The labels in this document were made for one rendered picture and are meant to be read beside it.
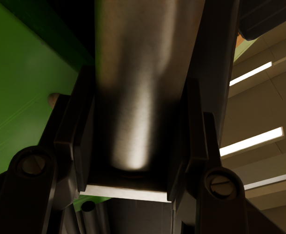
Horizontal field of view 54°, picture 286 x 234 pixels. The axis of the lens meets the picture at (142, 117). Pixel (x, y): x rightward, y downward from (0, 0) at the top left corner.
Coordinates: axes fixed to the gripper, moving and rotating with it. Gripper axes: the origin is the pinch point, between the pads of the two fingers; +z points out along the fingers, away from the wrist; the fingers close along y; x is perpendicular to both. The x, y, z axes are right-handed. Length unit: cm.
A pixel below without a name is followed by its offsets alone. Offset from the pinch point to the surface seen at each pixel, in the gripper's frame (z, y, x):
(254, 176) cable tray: 162, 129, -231
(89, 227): 1.2, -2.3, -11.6
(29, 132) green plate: 2.9, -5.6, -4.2
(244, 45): 265, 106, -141
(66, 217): 1.6, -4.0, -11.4
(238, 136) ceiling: 405, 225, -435
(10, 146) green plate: 2.9, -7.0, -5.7
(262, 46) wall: 789, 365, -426
